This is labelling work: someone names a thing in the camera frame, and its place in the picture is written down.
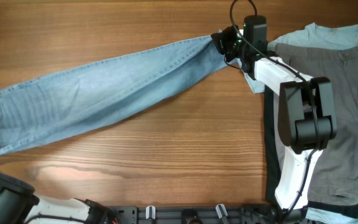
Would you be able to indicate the right white rail clip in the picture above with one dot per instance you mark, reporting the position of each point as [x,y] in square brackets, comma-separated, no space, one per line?
[221,211]

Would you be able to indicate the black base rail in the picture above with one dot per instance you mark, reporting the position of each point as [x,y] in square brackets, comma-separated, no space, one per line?
[246,214]

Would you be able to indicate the grey shorts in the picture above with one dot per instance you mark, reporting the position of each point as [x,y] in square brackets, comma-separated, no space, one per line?
[335,178]

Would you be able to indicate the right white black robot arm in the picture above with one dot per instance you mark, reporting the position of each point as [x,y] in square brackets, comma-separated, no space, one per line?
[306,115]

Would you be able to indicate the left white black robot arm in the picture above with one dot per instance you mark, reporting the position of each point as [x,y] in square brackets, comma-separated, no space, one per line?
[20,204]

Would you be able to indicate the white rail clip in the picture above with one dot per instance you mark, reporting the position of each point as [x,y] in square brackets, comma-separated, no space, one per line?
[221,211]
[150,212]

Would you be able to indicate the light blue t-shirt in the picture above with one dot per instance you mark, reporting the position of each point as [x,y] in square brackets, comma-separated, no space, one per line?
[315,36]

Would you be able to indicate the left white rail clip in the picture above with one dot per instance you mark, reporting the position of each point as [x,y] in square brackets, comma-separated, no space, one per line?
[150,212]

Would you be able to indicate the black garment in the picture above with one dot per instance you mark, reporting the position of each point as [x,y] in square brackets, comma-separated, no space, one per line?
[273,166]

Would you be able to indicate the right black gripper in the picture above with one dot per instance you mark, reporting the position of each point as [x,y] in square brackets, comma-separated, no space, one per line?
[222,38]

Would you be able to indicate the light blue denim jeans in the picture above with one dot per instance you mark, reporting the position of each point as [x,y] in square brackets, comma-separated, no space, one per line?
[71,102]

